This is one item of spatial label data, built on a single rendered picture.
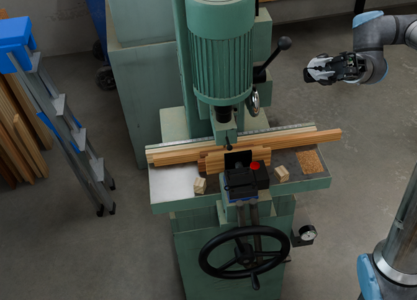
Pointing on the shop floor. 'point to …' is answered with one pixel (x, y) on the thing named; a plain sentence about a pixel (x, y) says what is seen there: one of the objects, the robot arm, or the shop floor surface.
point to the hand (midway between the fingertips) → (308, 69)
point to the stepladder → (53, 109)
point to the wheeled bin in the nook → (96, 4)
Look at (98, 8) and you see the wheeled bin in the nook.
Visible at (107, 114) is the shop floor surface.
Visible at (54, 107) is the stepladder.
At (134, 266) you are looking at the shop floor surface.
